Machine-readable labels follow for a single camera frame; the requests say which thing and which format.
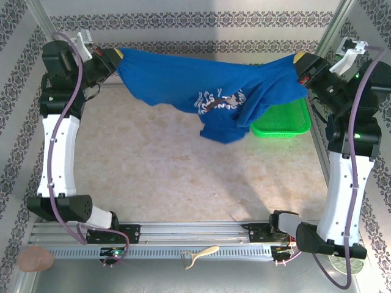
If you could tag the blue printed t-shirt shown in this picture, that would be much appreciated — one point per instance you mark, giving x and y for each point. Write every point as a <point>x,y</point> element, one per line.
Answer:
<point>183,79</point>

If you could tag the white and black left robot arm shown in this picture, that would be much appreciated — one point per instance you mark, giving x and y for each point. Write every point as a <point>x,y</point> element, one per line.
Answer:
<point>59,152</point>

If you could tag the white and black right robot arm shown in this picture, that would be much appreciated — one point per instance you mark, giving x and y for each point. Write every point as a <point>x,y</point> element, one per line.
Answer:
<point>342,183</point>

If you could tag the green plastic basket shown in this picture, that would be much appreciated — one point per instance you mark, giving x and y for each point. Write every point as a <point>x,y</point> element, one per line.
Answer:
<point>284,122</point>

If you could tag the round green patterned plate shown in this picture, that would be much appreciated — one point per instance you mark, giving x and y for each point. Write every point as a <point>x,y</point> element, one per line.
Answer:
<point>337,265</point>

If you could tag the round brown object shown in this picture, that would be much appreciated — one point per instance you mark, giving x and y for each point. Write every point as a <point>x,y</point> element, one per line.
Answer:
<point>35,259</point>

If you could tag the beige vegetable peeler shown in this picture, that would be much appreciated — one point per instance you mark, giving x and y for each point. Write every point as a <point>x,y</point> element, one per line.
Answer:
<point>203,252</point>

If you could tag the aluminium back rail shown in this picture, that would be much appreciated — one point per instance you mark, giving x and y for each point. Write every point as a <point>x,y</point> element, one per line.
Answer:
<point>111,85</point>

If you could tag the aluminium frame post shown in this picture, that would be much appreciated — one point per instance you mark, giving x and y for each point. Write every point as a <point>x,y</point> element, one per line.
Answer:
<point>339,18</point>
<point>38,10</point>

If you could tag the aluminium side rail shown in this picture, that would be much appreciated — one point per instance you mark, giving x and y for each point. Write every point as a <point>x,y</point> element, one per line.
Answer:
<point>319,137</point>

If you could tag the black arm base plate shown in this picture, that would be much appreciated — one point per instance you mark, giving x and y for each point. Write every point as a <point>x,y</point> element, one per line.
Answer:
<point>256,233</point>
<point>133,233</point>

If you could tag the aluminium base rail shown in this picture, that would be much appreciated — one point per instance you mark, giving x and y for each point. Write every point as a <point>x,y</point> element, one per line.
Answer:
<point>195,232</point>

